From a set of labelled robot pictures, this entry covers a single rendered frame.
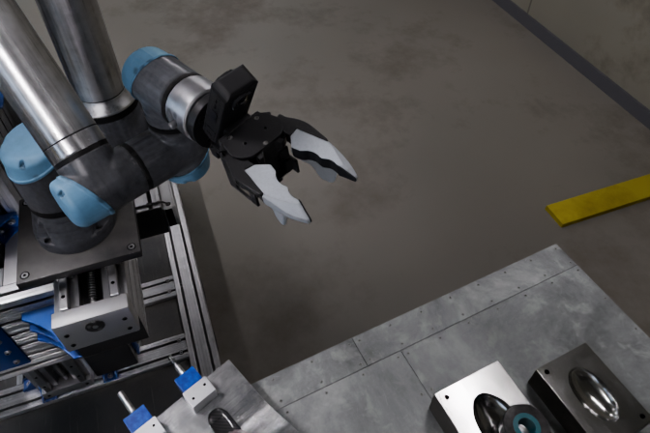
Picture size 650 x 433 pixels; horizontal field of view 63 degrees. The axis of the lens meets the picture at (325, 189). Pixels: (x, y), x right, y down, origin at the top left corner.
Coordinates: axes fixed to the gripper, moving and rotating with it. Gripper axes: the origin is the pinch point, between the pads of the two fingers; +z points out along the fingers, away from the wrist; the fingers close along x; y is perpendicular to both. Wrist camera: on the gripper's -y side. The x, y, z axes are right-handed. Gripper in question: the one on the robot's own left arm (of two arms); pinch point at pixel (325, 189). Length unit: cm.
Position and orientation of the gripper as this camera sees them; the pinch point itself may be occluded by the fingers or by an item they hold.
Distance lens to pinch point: 54.5
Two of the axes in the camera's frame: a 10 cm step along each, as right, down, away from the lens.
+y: 0.9, 6.1, 7.9
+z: 7.2, 5.1, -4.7
